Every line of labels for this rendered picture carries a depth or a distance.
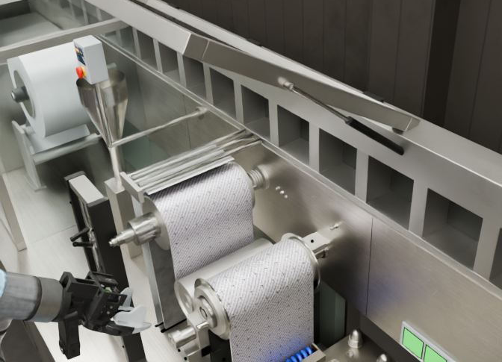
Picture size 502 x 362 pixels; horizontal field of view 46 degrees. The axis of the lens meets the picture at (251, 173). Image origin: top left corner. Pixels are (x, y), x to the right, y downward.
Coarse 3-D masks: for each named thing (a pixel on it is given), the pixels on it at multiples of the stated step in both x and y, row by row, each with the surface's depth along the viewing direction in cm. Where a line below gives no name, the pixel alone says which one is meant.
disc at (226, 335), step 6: (198, 282) 132; (204, 282) 129; (210, 288) 127; (216, 294) 125; (216, 300) 126; (222, 306) 125; (222, 312) 126; (228, 318) 125; (228, 324) 126; (228, 330) 127; (222, 336) 132; (228, 336) 128
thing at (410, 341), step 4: (404, 332) 129; (408, 332) 128; (404, 336) 130; (408, 336) 129; (412, 336) 127; (404, 340) 130; (408, 340) 129; (412, 340) 128; (416, 340) 127; (420, 340) 126; (404, 344) 131; (408, 344) 130; (412, 344) 128; (416, 344) 127; (420, 344) 126; (408, 348) 130; (412, 348) 129; (416, 348) 128; (420, 348) 127; (416, 352) 128; (420, 352) 127; (420, 356) 128
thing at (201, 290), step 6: (300, 246) 138; (306, 252) 138; (312, 264) 137; (312, 270) 138; (198, 288) 130; (204, 288) 129; (198, 294) 132; (204, 294) 128; (210, 294) 127; (210, 300) 127; (216, 306) 126; (216, 312) 126; (222, 318) 126; (222, 324) 126; (216, 330) 130; (222, 330) 127
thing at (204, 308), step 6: (198, 300) 130; (204, 300) 128; (198, 306) 131; (204, 306) 128; (210, 306) 128; (198, 312) 133; (204, 312) 130; (210, 312) 127; (204, 318) 131; (210, 318) 128; (216, 318) 128; (210, 324) 129; (216, 324) 129
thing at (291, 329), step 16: (304, 304) 140; (272, 320) 135; (288, 320) 139; (304, 320) 143; (240, 336) 131; (256, 336) 134; (272, 336) 138; (288, 336) 142; (304, 336) 146; (240, 352) 133; (256, 352) 137; (272, 352) 141; (288, 352) 145
